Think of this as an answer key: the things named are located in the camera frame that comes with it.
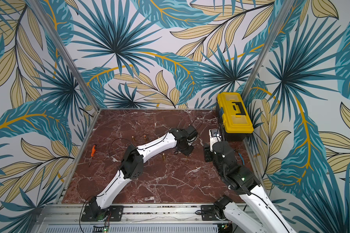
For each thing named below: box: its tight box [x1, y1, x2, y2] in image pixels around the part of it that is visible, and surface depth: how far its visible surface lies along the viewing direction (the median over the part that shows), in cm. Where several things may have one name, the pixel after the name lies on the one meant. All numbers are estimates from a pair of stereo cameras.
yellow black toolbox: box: [215, 92, 255, 142], surface depth 99 cm
